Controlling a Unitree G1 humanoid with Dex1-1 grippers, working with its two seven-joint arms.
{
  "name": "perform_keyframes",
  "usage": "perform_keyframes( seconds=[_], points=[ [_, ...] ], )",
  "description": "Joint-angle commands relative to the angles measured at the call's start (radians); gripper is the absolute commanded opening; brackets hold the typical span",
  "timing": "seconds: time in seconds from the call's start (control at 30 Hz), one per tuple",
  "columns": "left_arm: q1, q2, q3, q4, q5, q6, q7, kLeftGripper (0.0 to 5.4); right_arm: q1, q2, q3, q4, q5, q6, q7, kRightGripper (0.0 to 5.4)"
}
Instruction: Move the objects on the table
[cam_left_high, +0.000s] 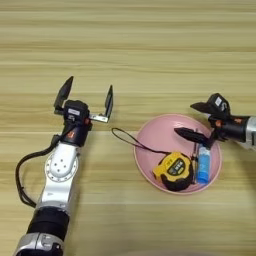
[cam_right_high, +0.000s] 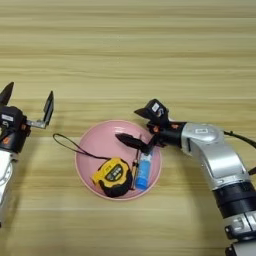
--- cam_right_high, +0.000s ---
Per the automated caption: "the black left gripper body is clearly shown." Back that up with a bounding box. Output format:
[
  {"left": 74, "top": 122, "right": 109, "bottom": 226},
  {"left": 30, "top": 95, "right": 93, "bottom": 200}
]
[{"left": 0, "top": 118, "right": 32, "bottom": 155}]

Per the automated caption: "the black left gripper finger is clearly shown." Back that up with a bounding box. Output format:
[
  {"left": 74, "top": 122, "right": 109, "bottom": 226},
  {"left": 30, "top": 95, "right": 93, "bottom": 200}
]
[
  {"left": 0, "top": 81, "right": 15, "bottom": 108},
  {"left": 26, "top": 90, "right": 55, "bottom": 130}
]

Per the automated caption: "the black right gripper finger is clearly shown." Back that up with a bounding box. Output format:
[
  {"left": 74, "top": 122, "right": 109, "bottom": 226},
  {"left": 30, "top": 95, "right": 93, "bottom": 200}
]
[
  {"left": 115, "top": 133, "right": 156, "bottom": 155},
  {"left": 134, "top": 107, "right": 151, "bottom": 120}
]

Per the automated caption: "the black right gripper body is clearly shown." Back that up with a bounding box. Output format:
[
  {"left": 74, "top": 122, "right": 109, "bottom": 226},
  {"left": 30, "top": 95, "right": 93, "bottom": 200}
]
[{"left": 146, "top": 120, "right": 188, "bottom": 150}]

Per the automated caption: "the blue glue stick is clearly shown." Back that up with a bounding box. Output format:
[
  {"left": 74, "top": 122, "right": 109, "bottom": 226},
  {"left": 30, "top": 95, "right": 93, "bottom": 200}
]
[{"left": 134, "top": 150, "right": 154, "bottom": 191}]

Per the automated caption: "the yellow black tape measure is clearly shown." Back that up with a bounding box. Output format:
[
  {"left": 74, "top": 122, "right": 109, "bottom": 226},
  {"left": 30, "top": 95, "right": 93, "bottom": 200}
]
[{"left": 52, "top": 133, "right": 134, "bottom": 199}]

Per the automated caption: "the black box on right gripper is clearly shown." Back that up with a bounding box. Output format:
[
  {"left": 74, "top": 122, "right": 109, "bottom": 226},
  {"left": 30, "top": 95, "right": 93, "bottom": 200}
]
[{"left": 144, "top": 98, "right": 170, "bottom": 127}]

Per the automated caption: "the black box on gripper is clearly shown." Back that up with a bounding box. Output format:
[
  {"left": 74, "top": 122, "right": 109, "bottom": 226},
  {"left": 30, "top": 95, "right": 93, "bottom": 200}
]
[
  {"left": 0, "top": 105, "right": 25, "bottom": 134},
  {"left": 144, "top": 98, "right": 170, "bottom": 127}
]

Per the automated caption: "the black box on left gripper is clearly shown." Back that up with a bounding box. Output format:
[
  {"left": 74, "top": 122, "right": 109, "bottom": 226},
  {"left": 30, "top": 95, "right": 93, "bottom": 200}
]
[{"left": 0, "top": 105, "right": 25, "bottom": 134}]

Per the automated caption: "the pink round plate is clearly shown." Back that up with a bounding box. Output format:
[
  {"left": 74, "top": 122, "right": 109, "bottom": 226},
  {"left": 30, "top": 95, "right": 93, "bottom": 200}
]
[{"left": 74, "top": 119, "right": 163, "bottom": 201}]

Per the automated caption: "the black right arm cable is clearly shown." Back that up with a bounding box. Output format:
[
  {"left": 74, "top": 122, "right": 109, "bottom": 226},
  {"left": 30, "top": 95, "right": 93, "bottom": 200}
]
[{"left": 223, "top": 130, "right": 256, "bottom": 177}]

